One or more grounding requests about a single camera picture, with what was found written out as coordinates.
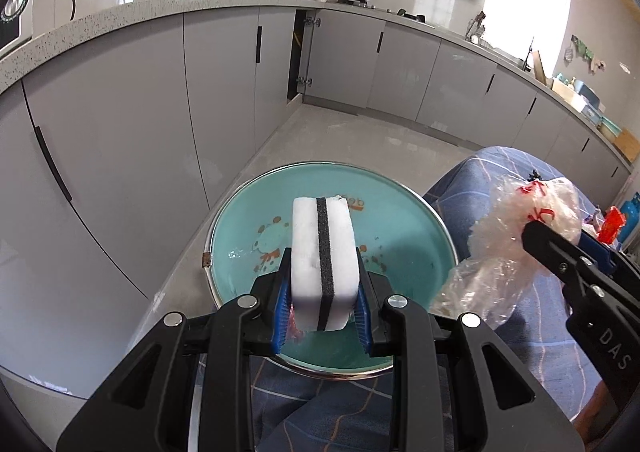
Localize clear plastic bag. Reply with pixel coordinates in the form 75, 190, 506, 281
430, 177, 582, 328

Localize white sponge black stripe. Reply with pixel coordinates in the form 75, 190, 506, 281
291, 196, 360, 331

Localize teal metal trash bin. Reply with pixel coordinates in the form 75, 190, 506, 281
205, 161, 458, 380

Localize grey kitchen cabinets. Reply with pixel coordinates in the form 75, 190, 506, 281
0, 0, 637, 400

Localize blue gas cylinder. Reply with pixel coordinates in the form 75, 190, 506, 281
617, 193, 640, 244

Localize blue plaid tablecloth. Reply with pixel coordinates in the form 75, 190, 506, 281
250, 146, 610, 451

